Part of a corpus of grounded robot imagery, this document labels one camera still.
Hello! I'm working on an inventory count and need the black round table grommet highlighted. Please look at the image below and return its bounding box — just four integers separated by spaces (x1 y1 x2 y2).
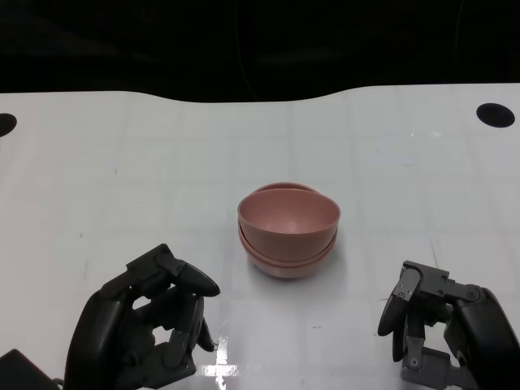
476 102 517 129
0 113 18 138

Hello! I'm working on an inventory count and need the pink plastic bowl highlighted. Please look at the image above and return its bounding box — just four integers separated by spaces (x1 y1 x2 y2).
236 188 342 261
240 239 336 282
238 181 339 264

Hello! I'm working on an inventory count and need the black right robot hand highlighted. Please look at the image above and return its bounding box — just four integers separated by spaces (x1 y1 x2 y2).
377 260 520 390

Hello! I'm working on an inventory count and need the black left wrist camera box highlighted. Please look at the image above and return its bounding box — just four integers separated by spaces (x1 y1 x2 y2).
0 348 56 390

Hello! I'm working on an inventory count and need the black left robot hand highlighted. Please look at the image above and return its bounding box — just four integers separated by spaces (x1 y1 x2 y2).
63 243 221 390

